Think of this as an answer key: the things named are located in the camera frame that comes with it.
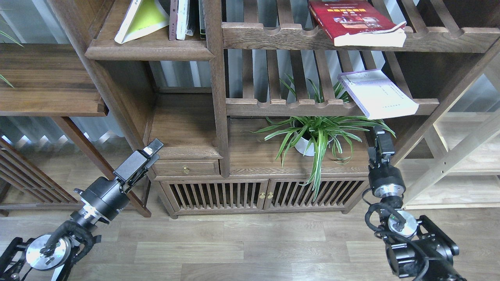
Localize white plant pot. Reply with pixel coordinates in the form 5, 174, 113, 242
293, 132, 333, 157

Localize pale lavender cover book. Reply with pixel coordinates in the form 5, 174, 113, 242
337, 69, 419, 119

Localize spider plant green leaves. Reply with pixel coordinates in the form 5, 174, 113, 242
250, 73, 396, 202

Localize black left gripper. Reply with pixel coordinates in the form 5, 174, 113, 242
74, 139, 164, 225

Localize yellow green cover book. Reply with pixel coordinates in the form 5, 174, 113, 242
114, 0, 169, 44

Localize green leaves at left edge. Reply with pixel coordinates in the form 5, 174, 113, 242
0, 29, 24, 89

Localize white spine upright book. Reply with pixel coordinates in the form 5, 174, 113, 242
176, 0, 197, 40

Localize red cover book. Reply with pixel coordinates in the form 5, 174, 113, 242
309, 0, 407, 48

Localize dark wooden side table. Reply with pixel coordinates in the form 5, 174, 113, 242
0, 43, 152, 218

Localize brass drawer knob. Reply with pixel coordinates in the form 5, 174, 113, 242
182, 165, 190, 174

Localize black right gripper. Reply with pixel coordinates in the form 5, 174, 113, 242
368, 125, 406, 199

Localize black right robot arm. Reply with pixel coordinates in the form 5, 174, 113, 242
364, 126, 464, 281

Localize light wooden shelf frame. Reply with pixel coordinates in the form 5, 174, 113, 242
386, 53, 500, 210

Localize brown spine upright book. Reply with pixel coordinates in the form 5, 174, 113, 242
168, 0, 179, 41

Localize dark green upright book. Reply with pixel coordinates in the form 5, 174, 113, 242
198, 0, 207, 40

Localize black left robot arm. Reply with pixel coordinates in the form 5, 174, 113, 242
1, 139, 164, 281

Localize dark wooden bookshelf cabinet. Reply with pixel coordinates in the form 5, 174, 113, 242
49, 0, 499, 218

